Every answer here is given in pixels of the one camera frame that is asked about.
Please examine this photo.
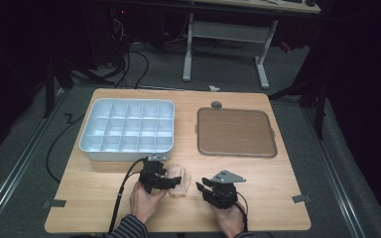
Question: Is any brown square tray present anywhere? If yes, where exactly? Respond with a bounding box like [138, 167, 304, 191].
[195, 106, 279, 159]

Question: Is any person's left hand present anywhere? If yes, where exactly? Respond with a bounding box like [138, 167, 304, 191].
[129, 180, 169, 226]

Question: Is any white-legged wooden desk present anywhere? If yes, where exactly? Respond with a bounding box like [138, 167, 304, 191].
[182, 0, 322, 91]

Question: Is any beige ankle sock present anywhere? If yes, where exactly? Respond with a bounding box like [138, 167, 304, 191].
[164, 165, 192, 199]

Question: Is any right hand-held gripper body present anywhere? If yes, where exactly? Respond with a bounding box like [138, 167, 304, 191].
[202, 170, 247, 210]

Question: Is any black floor cable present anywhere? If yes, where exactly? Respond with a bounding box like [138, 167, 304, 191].
[45, 113, 87, 184]

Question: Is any white compartment storage box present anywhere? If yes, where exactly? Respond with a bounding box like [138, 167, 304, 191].
[78, 97, 177, 163]

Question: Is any right hand-held gripper black cable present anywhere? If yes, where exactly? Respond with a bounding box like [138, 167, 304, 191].
[234, 192, 250, 233]

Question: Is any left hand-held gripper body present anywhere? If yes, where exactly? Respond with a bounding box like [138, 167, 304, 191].
[138, 155, 169, 194]

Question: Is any person's right hand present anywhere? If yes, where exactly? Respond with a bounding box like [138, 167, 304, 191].
[210, 202, 246, 238]

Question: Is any hand-held gripper black cable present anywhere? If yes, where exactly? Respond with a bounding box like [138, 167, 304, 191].
[106, 157, 149, 236]
[234, 192, 250, 233]

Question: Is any metal floor rail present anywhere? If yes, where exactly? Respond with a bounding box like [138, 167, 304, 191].
[301, 107, 367, 238]
[0, 87, 67, 232]

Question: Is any grey tape strip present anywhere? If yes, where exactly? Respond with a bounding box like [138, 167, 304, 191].
[291, 193, 312, 204]
[42, 198, 67, 210]

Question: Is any bundle of black floor cables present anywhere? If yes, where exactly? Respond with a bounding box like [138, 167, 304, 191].
[107, 18, 151, 91]

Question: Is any left hand-held gripper black cable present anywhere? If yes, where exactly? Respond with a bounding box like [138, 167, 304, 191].
[106, 157, 149, 236]

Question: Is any black metal stand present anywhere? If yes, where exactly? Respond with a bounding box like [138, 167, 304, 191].
[42, 58, 75, 119]
[267, 73, 329, 141]

